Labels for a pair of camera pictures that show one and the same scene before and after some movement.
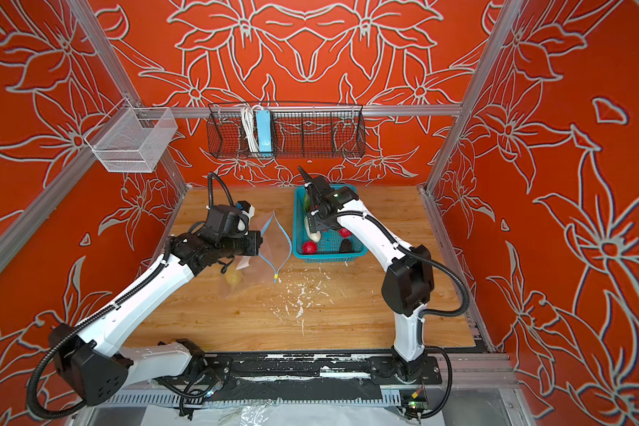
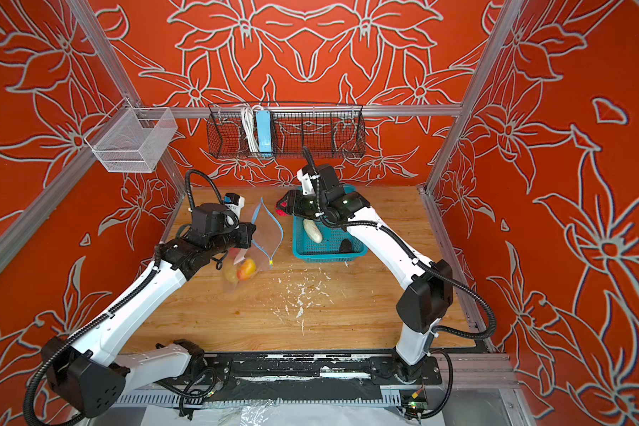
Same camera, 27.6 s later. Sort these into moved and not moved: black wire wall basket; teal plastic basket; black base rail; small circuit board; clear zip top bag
Moved: clear zip top bag
Not moved: black wire wall basket; teal plastic basket; small circuit board; black base rail
